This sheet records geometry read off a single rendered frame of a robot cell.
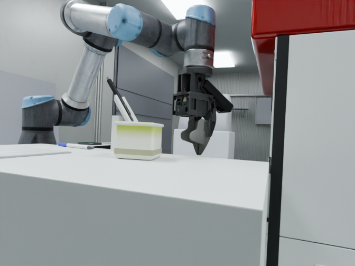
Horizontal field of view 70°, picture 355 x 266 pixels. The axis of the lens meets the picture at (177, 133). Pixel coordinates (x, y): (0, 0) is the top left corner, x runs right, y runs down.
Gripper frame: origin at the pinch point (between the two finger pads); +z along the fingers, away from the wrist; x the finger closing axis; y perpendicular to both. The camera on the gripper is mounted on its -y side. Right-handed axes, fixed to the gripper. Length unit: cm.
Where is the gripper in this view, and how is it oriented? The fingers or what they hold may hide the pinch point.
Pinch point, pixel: (201, 150)
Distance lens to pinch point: 65.0
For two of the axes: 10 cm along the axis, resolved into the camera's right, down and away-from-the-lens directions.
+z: -0.4, 10.0, 0.1
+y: -8.2, -0.3, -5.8
